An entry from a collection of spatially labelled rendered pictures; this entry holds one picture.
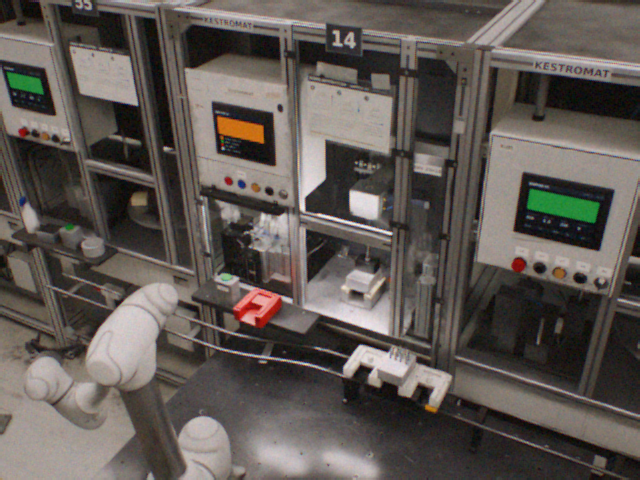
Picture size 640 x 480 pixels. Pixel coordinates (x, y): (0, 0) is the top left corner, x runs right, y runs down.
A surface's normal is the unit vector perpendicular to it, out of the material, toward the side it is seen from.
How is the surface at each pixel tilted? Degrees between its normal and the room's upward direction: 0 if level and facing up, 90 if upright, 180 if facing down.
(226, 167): 90
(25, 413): 0
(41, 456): 0
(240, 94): 90
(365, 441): 0
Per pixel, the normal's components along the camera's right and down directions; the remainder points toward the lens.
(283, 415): -0.02, -0.83
